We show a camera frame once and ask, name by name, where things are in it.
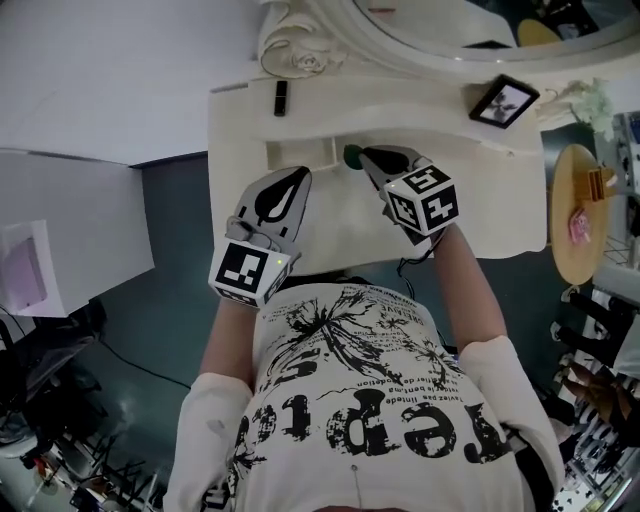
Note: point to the wooden organizer box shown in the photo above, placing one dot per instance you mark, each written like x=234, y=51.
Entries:
x=597, y=182

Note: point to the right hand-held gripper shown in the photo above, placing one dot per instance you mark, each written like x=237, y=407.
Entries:
x=425, y=200

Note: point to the black picture frame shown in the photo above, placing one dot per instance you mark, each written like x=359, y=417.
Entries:
x=504, y=102

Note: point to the person's right forearm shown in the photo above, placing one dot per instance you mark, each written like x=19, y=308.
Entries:
x=465, y=300

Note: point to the round wooden side table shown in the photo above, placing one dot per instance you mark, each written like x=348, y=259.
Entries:
x=575, y=250

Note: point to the cream ornate dressing table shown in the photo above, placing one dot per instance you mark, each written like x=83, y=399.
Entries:
x=340, y=225

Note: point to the white artificial flowers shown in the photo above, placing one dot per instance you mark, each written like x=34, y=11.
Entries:
x=592, y=102

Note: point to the pink packet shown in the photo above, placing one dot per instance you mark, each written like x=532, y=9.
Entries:
x=580, y=225

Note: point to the black lipstick tube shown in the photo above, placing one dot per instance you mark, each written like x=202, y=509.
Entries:
x=281, y=97

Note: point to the person's left forearm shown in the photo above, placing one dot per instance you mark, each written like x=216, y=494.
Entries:
x=225, y=340

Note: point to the small white drawer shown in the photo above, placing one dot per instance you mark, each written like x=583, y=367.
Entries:
x=300, y=152

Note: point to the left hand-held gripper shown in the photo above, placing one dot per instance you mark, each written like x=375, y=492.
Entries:
x=240, y=267

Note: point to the person's printed white shirt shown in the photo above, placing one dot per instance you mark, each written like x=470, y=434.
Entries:
x=350, y=400

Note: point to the black metal stands clutter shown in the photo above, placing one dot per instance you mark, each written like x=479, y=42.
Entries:
x=100, y=450

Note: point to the small green round object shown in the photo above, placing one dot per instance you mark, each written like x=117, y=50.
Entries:
x=352, y=156

